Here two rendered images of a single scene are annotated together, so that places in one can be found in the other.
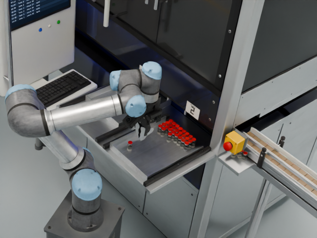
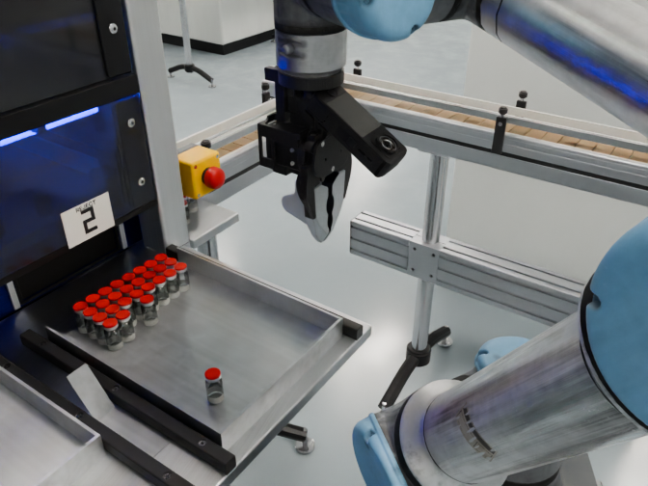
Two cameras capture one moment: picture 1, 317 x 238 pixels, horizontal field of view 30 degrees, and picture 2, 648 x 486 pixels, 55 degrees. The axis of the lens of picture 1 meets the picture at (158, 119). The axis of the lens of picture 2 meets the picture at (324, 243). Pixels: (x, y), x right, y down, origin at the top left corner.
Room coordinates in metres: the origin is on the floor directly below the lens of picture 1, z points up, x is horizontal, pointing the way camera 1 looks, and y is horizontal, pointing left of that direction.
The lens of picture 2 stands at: (1.92, 0.71, 1.49)
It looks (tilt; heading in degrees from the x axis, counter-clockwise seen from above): 32 degrees down; 262
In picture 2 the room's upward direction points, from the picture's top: straight up
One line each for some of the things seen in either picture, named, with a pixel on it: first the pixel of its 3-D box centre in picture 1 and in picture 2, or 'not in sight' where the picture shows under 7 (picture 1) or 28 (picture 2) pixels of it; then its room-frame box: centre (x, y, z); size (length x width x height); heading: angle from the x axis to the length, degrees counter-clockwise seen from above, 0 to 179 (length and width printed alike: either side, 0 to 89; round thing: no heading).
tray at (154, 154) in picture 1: (156, 147); (196, 332); (2.00, -0.01, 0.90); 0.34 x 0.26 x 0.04; 137
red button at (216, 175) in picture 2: (228, 146); (212, 176); (1.97, -0.32, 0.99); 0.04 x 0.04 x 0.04; 47
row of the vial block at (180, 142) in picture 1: (174, 137); (144, 301); (2.08, -0.09, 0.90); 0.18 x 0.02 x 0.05; 47
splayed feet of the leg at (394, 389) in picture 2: not in sight; (417, 363); (1.39, -0.75, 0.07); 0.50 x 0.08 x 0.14; 47
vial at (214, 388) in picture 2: (129, 146); (214, 386); (1.98, 0.11, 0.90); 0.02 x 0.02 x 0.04
